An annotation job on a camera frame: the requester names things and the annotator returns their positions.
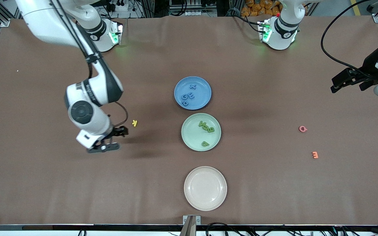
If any brown table cover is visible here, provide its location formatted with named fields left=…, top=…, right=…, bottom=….
left=0, top=15, right=378, bottom=226

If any green plate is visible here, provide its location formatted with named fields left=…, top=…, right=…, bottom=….
left=181, top=113, right=222, bottom=152

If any blue plate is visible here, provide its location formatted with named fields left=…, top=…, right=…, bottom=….
left=174, top=76, right=212, bottom=110

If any beige pink plate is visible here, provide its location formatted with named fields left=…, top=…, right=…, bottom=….
left=184, top=166, right=228, bottom=211

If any bag of oranges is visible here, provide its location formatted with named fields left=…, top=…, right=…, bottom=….
left=241, top=0, right=283, bottom=17

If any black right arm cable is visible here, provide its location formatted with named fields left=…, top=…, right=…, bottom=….
left=54, top=0, right=129, bottom=129

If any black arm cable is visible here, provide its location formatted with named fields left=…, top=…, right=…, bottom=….
left=54, top=0, right=129, bottom=129
left=320, top=0, right=377, bottom=80

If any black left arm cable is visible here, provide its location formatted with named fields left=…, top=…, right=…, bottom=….
left=320, top=0, right=377, bottom=80

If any black table edge rail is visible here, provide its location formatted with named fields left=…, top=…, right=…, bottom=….
left=0, top=224, right=378, bottom=232

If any silver camera mount bracket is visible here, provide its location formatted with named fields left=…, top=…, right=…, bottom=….
left=183, top=215, right=201, bottom=236

